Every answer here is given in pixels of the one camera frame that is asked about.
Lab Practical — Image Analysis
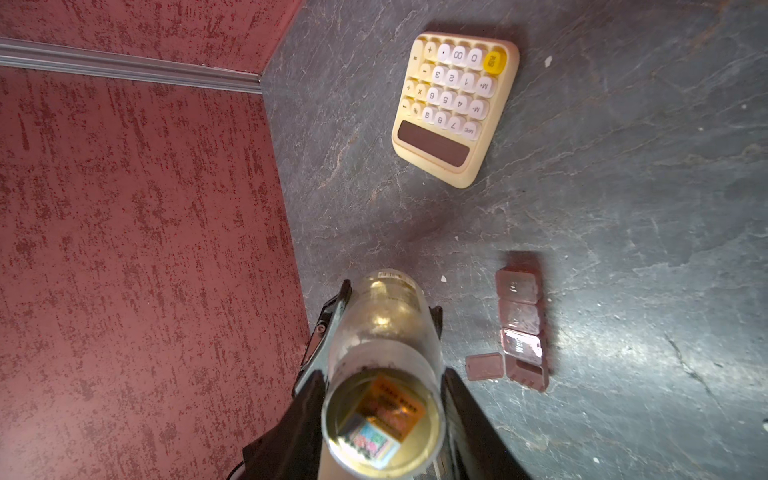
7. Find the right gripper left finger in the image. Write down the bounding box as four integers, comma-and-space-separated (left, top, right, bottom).
239, 279, 352, 479

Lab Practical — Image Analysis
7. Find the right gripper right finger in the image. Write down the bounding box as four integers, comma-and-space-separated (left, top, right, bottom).
428, 304, 532, 480

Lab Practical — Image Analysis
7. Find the clear amber pill bottle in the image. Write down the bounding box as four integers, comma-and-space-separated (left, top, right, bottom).
321, 269, 446, 479

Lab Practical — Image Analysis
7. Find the brown weekly pill organizer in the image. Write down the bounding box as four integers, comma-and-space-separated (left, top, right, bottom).
465, 268, 550, 392

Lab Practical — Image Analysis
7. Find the yellow calculator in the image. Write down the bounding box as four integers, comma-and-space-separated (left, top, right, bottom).
391, 31, 520, 189

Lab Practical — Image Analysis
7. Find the left corner aluminium profile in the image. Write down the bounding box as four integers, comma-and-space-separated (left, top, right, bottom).
1, 38, 262, 95

